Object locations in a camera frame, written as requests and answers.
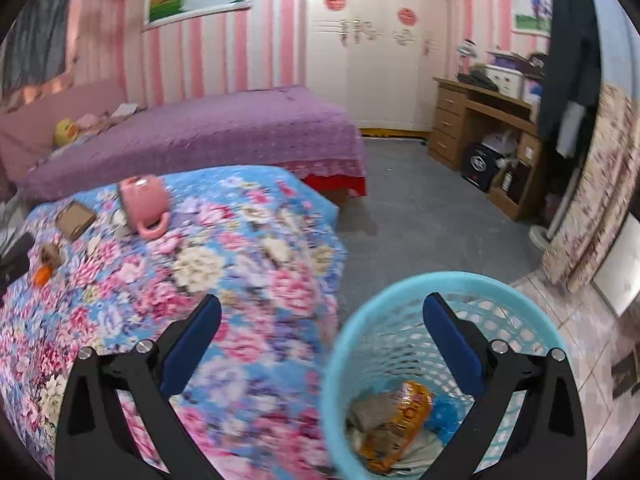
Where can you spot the blue plastic bag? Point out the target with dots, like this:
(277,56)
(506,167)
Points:
(447,417)

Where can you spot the pink mug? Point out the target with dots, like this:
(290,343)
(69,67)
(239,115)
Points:
(144,202)

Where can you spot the white box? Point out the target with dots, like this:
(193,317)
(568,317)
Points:
(506,80)

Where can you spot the white wardrobe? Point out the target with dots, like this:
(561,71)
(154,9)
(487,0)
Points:
(375,60)

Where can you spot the brown cloth bag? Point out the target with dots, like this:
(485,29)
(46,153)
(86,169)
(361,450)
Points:
(375,410)

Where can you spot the orange peel piece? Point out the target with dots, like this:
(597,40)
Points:
(42,275)

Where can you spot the white fan stand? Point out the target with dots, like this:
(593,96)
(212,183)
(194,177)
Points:
(547,232)

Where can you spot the purple bed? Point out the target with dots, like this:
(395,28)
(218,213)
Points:
(225,130)

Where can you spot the brown phone case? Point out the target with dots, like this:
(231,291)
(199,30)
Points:
(75,220)

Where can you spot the grey curtain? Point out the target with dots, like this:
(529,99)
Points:
(35,25)

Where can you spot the dark hanging jacket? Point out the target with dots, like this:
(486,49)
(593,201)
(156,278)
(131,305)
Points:
(570,60)

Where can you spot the wall picture with figures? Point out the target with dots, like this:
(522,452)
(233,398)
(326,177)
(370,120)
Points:
(531,10)

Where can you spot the yellow duck plush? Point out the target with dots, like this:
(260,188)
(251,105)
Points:
(66,132)

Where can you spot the orange snack packet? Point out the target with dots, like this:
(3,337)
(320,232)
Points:
(400,425)

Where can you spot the black wallet case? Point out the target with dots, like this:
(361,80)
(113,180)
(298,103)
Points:
(14,262)

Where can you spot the black bag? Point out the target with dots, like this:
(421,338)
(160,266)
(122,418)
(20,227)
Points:
(479,165)

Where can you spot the white board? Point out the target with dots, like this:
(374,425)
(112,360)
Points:
(620,270)

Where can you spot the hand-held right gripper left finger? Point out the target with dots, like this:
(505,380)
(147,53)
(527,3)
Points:
(192,345)

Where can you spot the pink bed headboard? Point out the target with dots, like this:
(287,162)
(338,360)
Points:
(45,110)

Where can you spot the floral curtain cloth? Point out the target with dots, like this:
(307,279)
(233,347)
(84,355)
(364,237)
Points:
(595,185)

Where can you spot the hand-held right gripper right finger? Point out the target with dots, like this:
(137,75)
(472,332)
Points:
(452,345)

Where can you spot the pink cloth heap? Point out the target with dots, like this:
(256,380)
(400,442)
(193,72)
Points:
(92,122)

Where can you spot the blue plastic basket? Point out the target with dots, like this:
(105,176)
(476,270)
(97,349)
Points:
(345,360)

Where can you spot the wooden desk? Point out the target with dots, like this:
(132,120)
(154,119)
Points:
(455,115)

